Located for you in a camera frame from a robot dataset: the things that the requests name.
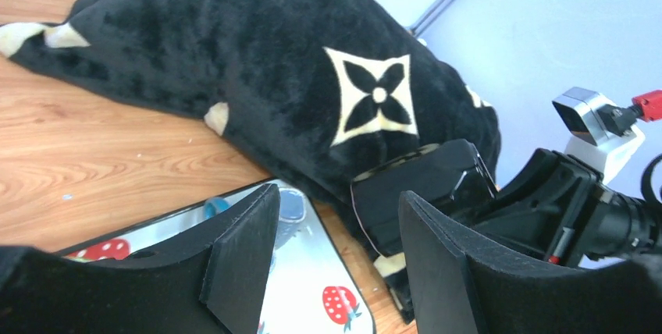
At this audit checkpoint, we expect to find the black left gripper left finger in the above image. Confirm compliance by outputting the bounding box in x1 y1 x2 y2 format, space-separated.
1 184 279 333

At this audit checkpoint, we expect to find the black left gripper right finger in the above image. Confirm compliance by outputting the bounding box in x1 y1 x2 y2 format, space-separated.
399 191 661 333

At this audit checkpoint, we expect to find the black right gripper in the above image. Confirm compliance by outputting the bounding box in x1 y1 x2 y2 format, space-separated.
454 148 661 268

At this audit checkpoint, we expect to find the white strawberry tray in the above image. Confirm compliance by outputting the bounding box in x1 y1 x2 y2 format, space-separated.
59 179 376 333

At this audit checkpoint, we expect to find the black mug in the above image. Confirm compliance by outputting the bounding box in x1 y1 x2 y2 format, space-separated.
351 139 498 257

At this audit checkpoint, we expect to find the grey blue dotted mug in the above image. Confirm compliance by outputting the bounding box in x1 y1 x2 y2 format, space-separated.
274 187 307 250

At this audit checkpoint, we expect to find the black floral plush blanket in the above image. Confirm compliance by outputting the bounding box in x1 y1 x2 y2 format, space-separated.
0 0 503 322

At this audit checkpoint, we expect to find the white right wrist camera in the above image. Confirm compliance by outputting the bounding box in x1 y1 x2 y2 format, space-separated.
552 87 646 184

